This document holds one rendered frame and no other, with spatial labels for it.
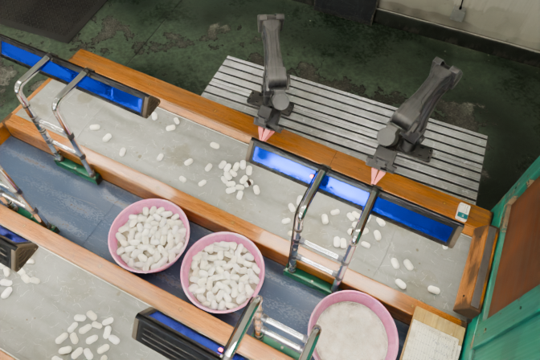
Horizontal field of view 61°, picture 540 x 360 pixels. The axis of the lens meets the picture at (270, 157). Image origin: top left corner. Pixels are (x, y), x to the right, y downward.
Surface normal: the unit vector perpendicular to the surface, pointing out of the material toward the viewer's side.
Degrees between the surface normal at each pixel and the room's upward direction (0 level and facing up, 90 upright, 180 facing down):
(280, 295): 0
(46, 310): 0
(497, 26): 88
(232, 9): 0
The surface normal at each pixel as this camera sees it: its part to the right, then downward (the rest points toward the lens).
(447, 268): 0.02, -0.57
